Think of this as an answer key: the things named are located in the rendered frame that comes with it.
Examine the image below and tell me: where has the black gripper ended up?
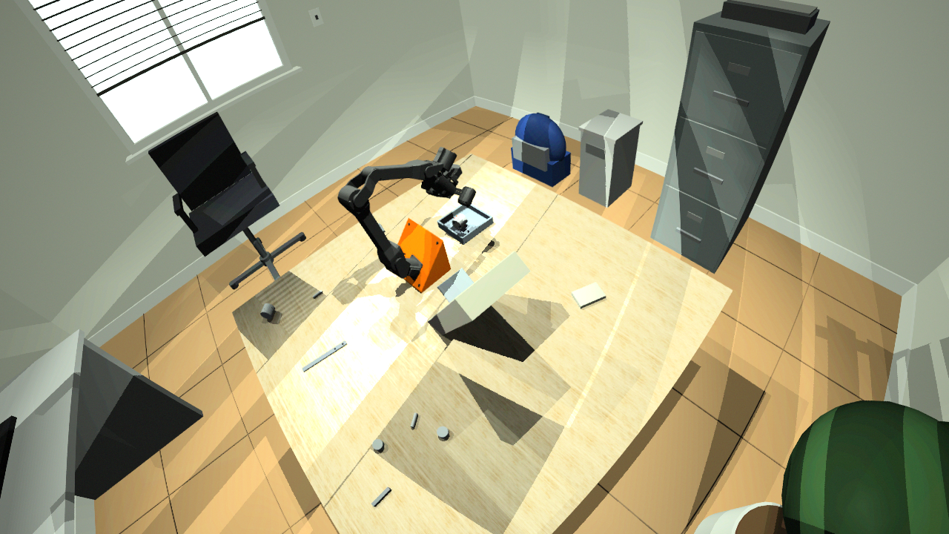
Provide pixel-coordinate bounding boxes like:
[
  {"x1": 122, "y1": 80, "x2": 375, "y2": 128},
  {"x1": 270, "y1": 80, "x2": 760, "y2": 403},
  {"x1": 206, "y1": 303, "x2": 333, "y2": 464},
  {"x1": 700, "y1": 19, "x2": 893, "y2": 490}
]
[{"x1": 426, "y1": 177, "x2": 477, "y2": 207}]

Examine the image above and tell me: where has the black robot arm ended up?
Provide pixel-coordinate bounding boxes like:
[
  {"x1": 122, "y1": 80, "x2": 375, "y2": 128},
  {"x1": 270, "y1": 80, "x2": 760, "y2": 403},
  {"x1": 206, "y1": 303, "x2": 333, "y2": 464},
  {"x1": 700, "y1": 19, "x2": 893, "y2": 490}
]
[{"x1": 338, "y1": 147, "x2": 462, "y2": 280}]

